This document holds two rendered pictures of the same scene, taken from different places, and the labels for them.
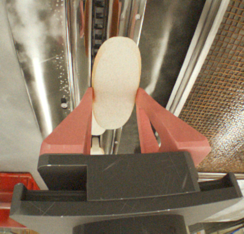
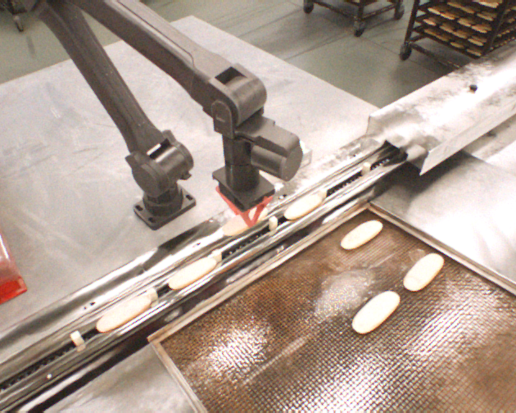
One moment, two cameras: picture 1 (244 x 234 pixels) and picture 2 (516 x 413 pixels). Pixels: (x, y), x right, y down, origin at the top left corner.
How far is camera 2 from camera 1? 0.79 m
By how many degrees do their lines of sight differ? 86
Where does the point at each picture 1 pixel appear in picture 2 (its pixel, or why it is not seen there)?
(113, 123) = (230, 227)
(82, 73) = (221, 247)
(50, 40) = not seen: hidden behind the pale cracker
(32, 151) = (88, 275)
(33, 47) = (224, 218)
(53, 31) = not seen: hidden behind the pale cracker
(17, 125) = (132, 250)
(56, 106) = (191, 242)
